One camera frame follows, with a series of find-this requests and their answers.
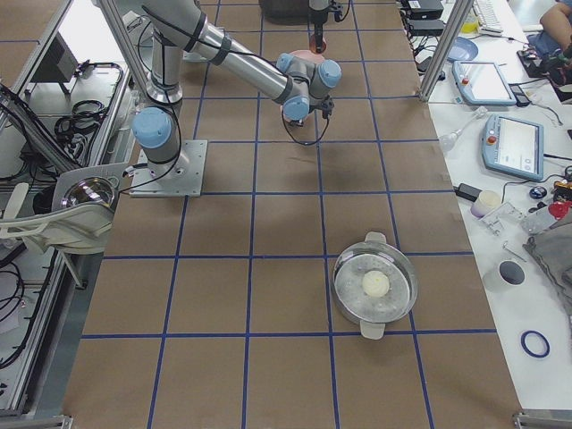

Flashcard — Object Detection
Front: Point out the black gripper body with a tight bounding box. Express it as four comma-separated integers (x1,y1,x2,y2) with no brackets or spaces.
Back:
309,7,330,25

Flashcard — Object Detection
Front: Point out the red yellow apple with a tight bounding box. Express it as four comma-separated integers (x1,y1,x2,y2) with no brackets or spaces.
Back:
309,36,327,55

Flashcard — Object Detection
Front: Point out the pink bowl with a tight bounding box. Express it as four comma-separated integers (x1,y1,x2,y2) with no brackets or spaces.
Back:
281,103,310,127

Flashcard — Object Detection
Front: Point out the person forearm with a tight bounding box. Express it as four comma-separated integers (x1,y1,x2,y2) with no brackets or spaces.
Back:
540,1,571,49

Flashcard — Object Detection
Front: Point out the blue plate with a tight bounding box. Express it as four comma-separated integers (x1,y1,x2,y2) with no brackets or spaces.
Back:
447,37,479,63

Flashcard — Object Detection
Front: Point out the shiny metal bowl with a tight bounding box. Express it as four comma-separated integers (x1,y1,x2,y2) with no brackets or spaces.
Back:
60,177,116,208

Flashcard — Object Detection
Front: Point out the upper teach pendant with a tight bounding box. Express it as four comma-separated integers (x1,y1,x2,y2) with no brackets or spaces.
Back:
452,61,517,106

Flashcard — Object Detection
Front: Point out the teach pendant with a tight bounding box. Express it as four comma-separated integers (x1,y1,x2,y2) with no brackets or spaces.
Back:
452,61,517,106
481,114,544,182

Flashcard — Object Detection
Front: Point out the black power adapter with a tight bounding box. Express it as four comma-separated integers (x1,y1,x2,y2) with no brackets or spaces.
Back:
453,183,482,202

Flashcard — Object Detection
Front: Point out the lower teach pendant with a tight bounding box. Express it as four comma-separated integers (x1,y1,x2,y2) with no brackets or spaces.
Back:
481,114,544,182

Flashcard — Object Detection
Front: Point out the purple white container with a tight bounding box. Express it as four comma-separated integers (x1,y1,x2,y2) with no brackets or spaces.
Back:
470,190,501,218

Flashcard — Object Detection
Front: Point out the steel steamer pot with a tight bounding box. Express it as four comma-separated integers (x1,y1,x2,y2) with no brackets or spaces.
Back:
331,231,418,340

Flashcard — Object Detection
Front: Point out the white steamed bun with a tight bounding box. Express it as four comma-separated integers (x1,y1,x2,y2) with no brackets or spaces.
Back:
361,270,390,298

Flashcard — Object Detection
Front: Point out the clear plastic tray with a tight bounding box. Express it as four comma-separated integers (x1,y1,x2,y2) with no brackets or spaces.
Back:
480,202,525,237

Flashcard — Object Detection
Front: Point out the red toy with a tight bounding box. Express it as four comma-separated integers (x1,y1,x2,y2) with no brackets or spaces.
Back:
548,201,572,221

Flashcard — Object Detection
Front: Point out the white cup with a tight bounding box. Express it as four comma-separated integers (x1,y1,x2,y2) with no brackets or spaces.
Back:
483,259,526,292

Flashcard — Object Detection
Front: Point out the grey cloth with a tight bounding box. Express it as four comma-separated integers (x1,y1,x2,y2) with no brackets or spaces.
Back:
523,214,572,322

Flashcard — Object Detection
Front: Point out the aluminium frame post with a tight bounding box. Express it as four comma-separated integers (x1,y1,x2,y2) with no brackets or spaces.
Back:
418,0,473,102

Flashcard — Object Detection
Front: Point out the blue ring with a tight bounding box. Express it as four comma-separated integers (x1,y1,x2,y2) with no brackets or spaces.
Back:
519,329,551,358

